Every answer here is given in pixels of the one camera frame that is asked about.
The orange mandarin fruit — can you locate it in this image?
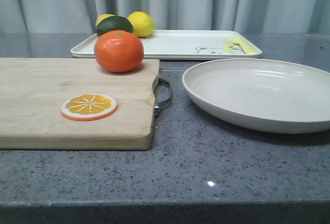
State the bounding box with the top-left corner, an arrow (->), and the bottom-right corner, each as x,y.
94,30 -> 144,73

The beige round plate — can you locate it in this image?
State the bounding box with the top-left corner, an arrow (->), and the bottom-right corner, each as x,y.
182,58 -> 329,134

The white rectangular bear tray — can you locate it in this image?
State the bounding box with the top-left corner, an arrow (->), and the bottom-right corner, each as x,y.
71,30 -> 262,60

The fake orange slice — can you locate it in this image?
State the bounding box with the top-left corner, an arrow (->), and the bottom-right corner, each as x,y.
60,93 -> 118,121

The yellow lemon on right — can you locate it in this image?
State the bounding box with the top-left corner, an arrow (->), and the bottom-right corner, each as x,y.
127,11 -> 155,38

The yellow lemon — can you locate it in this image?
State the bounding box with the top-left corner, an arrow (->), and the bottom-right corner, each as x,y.
95,13 -> 114,27
127,11 -> 155,38

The dark green lime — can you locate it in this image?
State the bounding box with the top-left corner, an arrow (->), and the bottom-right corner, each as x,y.
96,15 -> 134,35

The pale yellow plastic fork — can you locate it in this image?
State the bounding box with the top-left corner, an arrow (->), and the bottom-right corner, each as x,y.
232,36 -> 256,54

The yellow lemon on left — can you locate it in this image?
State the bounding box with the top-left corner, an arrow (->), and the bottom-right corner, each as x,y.
95,13 -> 114,27

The wooden cutting board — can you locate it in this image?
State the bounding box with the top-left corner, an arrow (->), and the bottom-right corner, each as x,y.
1,58 -> 160,150

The grey curtain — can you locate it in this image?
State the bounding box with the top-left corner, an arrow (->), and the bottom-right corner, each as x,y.
1,0 -> 329,34

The metal cutting board handle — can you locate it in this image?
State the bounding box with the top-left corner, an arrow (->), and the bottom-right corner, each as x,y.
153,77 -> 173,117

